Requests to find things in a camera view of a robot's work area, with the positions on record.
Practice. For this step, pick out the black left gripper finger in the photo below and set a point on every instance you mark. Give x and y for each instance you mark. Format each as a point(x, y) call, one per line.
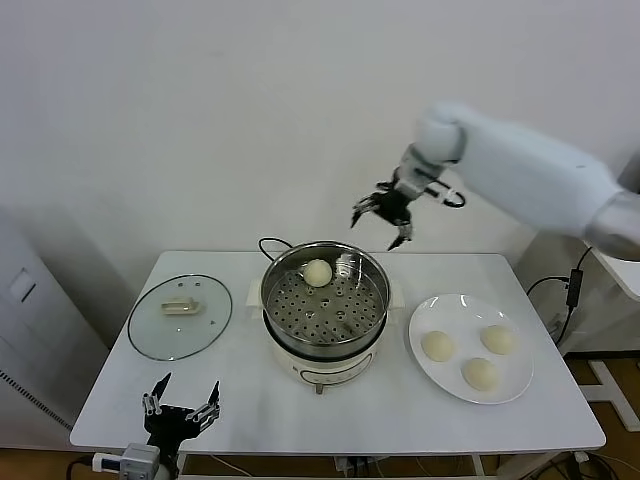
point(207, 412)
point(152, 402)

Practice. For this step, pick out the cream electric cooker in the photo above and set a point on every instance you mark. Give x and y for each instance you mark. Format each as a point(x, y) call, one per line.
point(325, 371)

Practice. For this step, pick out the white table frame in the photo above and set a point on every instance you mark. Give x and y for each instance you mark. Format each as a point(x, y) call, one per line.
point(477, 465)

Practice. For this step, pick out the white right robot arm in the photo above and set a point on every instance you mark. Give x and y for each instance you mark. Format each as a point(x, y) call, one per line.
point(525, 165)

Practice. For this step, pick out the round glass pot lid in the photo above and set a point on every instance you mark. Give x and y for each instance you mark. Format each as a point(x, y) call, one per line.
point(150, 330)

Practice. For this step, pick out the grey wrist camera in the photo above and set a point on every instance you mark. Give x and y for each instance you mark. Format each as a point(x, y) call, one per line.
point(141, 457)
point(407, 172)

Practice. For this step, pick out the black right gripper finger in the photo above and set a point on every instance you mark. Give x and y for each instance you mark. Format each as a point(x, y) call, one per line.
point(404, 234)
point(367, 205)

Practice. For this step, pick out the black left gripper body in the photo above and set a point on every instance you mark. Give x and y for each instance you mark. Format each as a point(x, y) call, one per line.
point(172, 427)

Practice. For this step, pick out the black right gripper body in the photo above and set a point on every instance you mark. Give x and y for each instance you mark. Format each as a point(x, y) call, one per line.
point(395, 202)

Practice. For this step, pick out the white floor stand base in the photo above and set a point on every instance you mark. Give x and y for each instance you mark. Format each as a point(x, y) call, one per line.
point(607, 385)

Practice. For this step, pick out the white round plate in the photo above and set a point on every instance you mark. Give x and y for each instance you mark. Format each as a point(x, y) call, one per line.
point(515, 380)

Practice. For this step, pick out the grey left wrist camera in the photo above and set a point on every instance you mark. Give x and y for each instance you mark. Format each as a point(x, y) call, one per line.
point(141, 457)

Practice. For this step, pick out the stainless steel steamer basket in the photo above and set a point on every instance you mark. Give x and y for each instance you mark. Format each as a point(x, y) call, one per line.
point(280, 295)

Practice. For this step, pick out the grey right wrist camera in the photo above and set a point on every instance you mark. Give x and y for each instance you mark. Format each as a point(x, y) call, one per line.
point(407, 172)

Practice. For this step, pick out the white grey cabinet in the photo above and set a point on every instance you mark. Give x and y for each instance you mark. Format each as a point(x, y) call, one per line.
point(30, 325)

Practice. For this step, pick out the white side desk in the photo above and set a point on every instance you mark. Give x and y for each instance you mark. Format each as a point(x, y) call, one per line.
point(615, 290)

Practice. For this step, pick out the white steamed baozi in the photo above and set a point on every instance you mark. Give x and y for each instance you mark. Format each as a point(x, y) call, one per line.
point(439, 346)
point(497, 340)
point(317, 273)
point(480, 374)

